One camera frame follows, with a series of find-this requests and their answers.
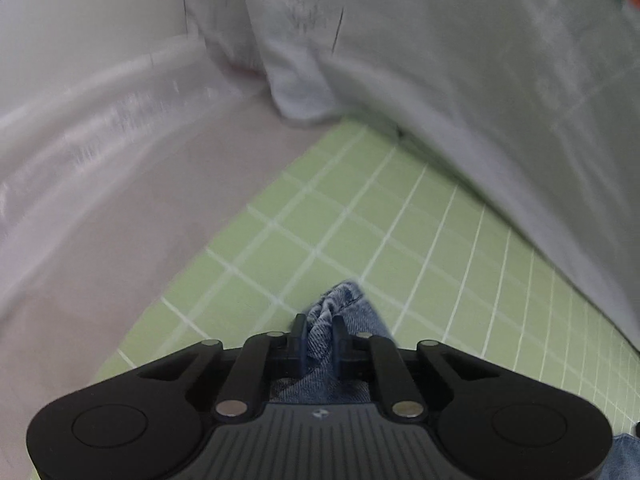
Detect clear plastic bag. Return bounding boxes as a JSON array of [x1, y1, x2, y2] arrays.
[[1, 36, 266, 318]]

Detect blue denim jeans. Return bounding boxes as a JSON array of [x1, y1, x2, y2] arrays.
[[271, 282, 639, 479]]

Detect grey carrot print storage bag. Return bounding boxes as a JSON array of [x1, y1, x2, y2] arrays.
[[186, 0, 639, 342]]

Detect green grid cutting mat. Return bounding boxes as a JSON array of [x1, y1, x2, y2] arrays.
[[99, 122, 639, 433]]

